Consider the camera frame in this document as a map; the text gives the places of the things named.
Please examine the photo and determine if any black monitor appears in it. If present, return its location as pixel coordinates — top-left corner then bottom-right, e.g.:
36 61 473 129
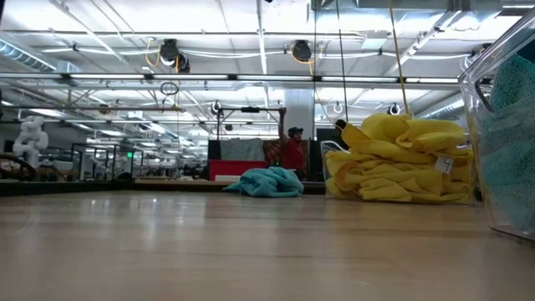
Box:
308 127 350 181

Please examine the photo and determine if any black ceiling cable reel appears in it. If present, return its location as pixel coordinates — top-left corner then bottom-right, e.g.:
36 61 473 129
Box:
160 38 191 73
291 39 313 64

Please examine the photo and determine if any teal microfiber towel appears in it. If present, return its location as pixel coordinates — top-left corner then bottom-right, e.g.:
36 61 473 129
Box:
477 95 535 230
222 166 305 199

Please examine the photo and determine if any yellow hanging cable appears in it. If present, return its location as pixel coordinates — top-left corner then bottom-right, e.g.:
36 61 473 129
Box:
387 0 410 117

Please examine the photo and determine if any black metal gantry frame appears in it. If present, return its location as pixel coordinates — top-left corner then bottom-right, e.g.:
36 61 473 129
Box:
215 105 286 141

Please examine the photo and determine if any grey panel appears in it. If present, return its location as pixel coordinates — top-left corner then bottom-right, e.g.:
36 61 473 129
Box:
218 137 266 162

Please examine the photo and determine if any black hanging cable coil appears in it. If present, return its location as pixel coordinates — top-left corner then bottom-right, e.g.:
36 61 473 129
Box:
334 0 350 131

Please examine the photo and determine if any long led light bar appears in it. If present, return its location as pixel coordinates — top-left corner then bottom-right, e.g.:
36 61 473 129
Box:
0 71 461 84

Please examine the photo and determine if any clear plastic basket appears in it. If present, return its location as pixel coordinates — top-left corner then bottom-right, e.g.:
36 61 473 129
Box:
319 140 477 207
457 8 535 242

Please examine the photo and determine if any person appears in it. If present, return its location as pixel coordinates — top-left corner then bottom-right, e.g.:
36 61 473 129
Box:
278 106 309 181

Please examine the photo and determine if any red box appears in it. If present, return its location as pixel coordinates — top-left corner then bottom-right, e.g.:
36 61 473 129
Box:
207 159 269 182

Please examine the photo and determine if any black frame workstation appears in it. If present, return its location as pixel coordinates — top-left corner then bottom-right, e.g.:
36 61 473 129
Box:
69 141 145 181

